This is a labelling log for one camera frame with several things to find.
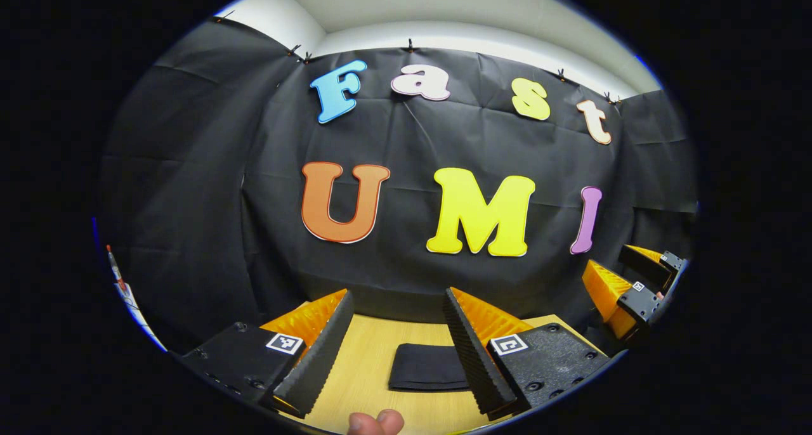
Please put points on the black backdrop cloth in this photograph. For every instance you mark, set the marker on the black backdrop cloth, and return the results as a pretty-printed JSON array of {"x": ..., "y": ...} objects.
[{"x": 254, "y": 168}]

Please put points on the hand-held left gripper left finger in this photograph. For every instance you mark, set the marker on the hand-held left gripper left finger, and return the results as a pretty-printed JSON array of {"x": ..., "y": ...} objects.
[{"x": 320, "y": 352}]

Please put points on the row of black cloth clips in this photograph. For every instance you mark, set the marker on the row of black cloth clips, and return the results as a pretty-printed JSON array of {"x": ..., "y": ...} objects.
[{"x": 410, "y": 44}]

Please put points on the red tipped stick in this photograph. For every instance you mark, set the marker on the red tipped stick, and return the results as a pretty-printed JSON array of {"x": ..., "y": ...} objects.
[{"x": 115, "y": 269}]

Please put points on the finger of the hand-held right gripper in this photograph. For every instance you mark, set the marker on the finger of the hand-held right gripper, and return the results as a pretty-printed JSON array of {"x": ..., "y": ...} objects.
[
  {"x": 641, "y": 303},
  {"x": 644, "y": 264}
]

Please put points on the dark denim jeans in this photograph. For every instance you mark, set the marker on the dark denim jeans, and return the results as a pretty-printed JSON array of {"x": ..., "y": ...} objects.
[{"x": 428, "y": 366}]

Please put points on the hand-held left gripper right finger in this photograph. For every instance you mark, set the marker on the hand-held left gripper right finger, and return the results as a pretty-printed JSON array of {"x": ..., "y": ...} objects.
[{"x": 472, "y": 352}]

